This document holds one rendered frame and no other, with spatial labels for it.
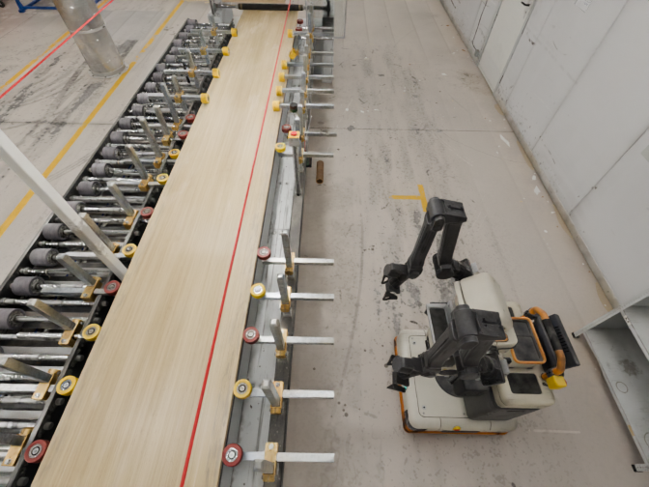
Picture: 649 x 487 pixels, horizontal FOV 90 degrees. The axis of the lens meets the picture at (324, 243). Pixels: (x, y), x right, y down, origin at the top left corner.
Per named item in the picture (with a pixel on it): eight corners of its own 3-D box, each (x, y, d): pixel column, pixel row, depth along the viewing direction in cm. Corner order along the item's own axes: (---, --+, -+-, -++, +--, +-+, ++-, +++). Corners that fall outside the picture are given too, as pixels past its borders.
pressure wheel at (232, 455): (245, 467, 136) (239, 466, 127) (226, 468, 136) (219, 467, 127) (247, 444, 141) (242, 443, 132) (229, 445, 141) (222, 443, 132)
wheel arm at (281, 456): (333, 453, 139) (333, 452, 136) (333, 463, 137) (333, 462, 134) (233, 451, 139) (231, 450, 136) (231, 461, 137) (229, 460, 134)
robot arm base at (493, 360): (506, 383, 118) (496, 350, 126) (494, 379, 115) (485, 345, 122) (484, 386, 124) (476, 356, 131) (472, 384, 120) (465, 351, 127)
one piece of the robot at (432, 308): (448, 314, 169) (463, 295, 152) (461, 368, 153) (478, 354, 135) (417, 314, 169) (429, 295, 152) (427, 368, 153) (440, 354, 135)
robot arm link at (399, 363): (438, 376, 118) (434, 352, 124) (413, 371, 114) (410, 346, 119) (416, 382, 127) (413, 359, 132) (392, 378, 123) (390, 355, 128)
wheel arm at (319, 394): (333, 391, 155) (333, 389, 152) (333, 399, 153) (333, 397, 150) (243, 389, 155) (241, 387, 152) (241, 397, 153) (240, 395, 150)
